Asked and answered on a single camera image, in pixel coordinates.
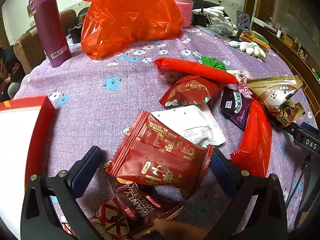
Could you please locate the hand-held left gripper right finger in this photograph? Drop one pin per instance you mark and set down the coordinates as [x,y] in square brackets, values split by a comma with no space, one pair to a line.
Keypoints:
[222,173]

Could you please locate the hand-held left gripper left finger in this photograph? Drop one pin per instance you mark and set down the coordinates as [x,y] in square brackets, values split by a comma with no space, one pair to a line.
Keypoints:
[85,171]

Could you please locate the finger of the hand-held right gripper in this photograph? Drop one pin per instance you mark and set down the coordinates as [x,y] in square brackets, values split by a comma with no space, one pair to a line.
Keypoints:
[291,129]

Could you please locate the brown snack packet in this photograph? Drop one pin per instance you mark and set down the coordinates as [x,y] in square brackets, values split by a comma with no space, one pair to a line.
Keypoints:
[287,113]

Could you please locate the beige gold snack packet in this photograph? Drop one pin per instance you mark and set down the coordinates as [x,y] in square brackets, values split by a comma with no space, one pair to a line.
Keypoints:
[272,92]

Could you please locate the red white lattice packet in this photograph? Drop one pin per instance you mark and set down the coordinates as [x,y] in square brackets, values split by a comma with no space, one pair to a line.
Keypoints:
[110,217]

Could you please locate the purple snack packet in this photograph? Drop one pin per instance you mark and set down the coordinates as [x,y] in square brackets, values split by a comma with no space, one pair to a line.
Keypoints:
[236,110]

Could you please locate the white pink snack packet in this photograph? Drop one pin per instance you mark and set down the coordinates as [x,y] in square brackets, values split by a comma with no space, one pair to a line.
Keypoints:
[192,122]

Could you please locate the dark red snack packet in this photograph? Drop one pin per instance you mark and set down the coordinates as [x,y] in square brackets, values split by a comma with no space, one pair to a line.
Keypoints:
[160,155]

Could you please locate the maroon snack packet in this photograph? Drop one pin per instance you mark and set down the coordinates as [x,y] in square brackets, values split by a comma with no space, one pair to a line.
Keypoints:
[145,205]

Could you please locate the red cardboard box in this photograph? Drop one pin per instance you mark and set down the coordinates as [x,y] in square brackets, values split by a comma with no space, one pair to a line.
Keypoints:
[20,135]

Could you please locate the bright red snack packet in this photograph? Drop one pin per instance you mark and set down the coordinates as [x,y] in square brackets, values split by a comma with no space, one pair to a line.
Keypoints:
[190,90]

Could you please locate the long glossy red packet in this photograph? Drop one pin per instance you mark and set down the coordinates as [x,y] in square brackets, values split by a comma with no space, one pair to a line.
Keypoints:
[257,140]
[195,70]

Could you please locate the orange-brown packet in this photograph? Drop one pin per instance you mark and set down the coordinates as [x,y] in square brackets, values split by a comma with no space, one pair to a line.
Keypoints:
[180,230]

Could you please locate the pink white candy packet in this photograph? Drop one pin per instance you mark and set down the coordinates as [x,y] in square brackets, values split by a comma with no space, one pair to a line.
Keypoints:
[241,78]

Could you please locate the white glove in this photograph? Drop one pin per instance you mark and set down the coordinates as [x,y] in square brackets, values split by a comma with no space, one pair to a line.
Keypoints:
[250,48]

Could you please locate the yellow stick packets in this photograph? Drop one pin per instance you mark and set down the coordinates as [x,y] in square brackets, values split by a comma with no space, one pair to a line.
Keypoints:
[255,39]

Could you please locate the green candy packet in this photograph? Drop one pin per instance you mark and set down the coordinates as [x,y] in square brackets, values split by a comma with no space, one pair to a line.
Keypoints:
[212,62]

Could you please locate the grey metal stand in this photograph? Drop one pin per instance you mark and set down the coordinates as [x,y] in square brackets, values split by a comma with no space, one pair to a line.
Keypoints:
[243,20]

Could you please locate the clear plastic bag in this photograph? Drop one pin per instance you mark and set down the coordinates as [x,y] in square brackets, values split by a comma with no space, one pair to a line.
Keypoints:
[220,30]

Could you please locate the brown armchair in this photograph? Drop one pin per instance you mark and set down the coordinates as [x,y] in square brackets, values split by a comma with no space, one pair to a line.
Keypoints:
[27,50]

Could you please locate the pair of white gloves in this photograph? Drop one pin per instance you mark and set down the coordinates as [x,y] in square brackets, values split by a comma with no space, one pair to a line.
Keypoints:
[217,15]

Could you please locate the black container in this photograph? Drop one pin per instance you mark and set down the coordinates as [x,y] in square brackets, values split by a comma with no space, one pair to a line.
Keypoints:
[75,33]

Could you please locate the purple thermos bottle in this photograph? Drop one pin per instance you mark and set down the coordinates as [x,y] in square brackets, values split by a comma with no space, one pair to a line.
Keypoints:
[50,30]

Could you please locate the black device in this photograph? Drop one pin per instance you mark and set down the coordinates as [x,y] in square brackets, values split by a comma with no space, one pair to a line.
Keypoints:
[200,7]

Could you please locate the brown chair back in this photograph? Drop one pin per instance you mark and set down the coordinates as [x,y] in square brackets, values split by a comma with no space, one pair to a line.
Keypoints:
[67,18]

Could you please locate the pink thermos bottle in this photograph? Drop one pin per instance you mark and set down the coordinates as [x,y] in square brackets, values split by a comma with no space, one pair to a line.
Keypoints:
[185,10]

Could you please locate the red plastic bag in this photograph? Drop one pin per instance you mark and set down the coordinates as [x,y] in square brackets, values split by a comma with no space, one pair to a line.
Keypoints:
[130,17]

